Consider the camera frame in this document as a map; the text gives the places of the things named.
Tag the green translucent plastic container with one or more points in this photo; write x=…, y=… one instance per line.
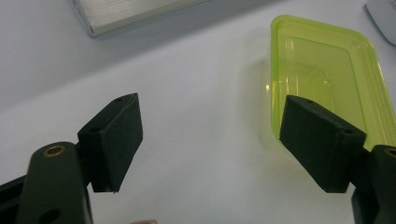
x=330, y=62

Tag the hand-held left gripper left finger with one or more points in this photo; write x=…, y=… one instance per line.
x=115, y=140

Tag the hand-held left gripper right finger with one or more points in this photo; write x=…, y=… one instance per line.
x=320, y=143

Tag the white lidded plastic container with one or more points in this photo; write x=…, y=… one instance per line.
x=384, y=15

